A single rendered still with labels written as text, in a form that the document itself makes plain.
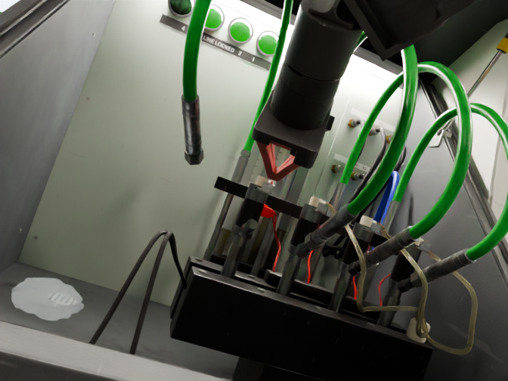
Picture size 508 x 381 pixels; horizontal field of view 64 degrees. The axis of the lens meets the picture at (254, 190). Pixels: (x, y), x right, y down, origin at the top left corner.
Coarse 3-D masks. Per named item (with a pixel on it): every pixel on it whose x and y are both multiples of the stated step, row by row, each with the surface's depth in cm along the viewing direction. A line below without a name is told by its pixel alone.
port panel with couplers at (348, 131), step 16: (352, 96) 85; (352, 112) 85; (368, 112) 86; (384, 112) 87; (352, 128) 85; (384, 128) 87; (336, 144) 85; (352, 144) 86; (368, 144) 86; (336, 160) 85; (368, 160) 86; (336, 176) 85; (352, 176) 85; (320, 192) 85; (352, 192) 86; (368, 208) 87
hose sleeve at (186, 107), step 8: (184, 104) 41; (192, 104) 41; (184, 112) 42; (192, 112) 42; (184, 120) 43; (192, 120) 42; (184, 128) 44; (192, 128) 43; (184, 136) 45; (192, 136) 44; (200, 136) 45; (192, 144) 45; (200, 144) 46; (192, 152) 46
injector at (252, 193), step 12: (252, 192) 52; (252, 204) 52; (240, 216) 53; (252, 216) 52; (240, 228) 52; (252, 228) 50; (240, 240) 53; (228, 252) 53; (240, 252) 53; (228, 264) 53; (228, 276) 53
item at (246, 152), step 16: (208, 0) 36; (288, 0) 64; (192, 16) 36; (288, 16) 66; (192, 32) 36; (192, 48) 37; (192, 64) 38; (272, 64) 71; (192, 80) 39; (272, 80) 71; (192, 96) 40; (256, 112) 73
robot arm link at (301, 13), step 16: (304, 0) 35; (320, 0) 34; (336, 0) 33; (304, 16) 33; (320, 16) 33; (336, 16) 33; (352, 16) 34; (304, 32) 34; (320, 32) 33; (336, 32) 32; (352, 32) 33; (288, 48) 36; (304, 48) 34; (320, 48) 34; (336, 48) 34; (352, 48) 35; (288, 64) 36; (304, 64) 35; (320, 64) 35; (336, 64) 35
